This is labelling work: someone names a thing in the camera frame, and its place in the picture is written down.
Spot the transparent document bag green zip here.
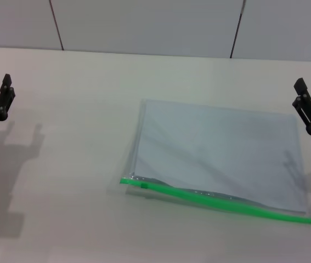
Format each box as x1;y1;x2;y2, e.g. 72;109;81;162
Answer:
119;98;311;225

